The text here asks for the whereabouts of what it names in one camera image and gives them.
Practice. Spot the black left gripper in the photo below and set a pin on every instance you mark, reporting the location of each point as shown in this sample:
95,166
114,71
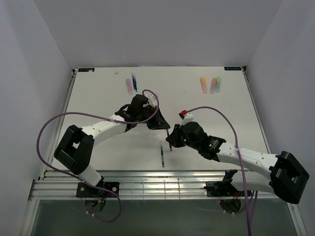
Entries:
158,122

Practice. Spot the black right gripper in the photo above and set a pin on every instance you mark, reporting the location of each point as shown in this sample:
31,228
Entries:
173,138

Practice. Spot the green ink pen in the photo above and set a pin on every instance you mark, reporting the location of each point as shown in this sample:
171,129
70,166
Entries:
161,153

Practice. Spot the yellow orange highlighter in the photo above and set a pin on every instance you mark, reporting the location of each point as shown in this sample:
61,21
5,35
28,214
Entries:
203,85

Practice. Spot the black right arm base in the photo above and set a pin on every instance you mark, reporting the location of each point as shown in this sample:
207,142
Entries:
224,188

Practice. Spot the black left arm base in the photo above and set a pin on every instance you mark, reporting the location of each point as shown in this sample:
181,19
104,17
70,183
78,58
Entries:
104,190

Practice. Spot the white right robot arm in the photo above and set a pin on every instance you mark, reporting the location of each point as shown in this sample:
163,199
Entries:
279,174

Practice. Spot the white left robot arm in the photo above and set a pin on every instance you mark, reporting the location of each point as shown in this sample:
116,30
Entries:
74,150

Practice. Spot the blue ink pen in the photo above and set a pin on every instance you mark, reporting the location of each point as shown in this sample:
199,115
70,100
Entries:
134,82

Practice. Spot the pink highlighter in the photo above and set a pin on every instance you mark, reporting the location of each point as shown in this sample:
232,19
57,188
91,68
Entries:
129,87

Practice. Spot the green highlighter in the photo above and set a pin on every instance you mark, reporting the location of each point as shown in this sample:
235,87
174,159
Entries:
218,84

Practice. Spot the aluminium frame rail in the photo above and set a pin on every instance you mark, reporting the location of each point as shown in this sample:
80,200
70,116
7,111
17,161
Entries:
134,185

